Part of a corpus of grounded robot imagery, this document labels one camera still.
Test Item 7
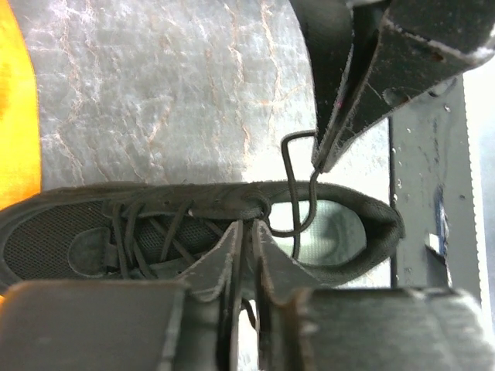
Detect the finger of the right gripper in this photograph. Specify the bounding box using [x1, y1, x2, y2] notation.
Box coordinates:
[312, 1, 494, 172]
[289, 0, 387, 163]

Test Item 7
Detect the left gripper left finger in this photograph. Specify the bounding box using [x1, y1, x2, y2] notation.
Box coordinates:
[1, 221, 243, 370]

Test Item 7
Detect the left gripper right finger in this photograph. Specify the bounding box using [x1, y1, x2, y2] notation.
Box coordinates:
[251, 221, 494, 370]

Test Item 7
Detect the black shoe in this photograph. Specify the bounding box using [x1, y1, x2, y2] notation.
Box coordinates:
[0, 131, 405, 328]

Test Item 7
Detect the orange Mickey Mouse pillow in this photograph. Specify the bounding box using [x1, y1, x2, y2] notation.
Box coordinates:
[1, 1, 42, 209]

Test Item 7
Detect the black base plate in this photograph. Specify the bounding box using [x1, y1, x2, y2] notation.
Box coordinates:
[389, 77, 480, 297]

